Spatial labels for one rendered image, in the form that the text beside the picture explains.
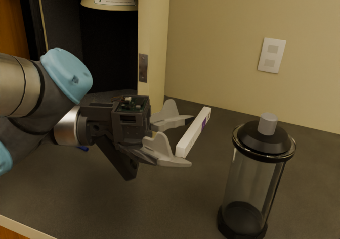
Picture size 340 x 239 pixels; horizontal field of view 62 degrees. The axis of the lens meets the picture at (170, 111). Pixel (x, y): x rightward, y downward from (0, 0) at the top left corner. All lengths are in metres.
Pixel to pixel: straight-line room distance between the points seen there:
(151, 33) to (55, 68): 0.31
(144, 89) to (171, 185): 0.24
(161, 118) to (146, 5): 0.24
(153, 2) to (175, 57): 0.50
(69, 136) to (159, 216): 0.27
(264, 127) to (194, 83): 0.65
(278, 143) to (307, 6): 0.60
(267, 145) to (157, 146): 0.18
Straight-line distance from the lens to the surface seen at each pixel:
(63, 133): 0.53
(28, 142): 0.46
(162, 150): 0.46
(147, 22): 0.64
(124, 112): 0.48
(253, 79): 1.07
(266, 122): 0.49
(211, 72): 1.09
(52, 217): 0.68
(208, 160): 0.81
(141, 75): 0.68
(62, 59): 0.40
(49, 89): 0.38
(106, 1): 0.71
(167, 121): 0.56
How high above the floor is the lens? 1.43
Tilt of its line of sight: 29 degrees down
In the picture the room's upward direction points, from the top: 4 degrees clockwise
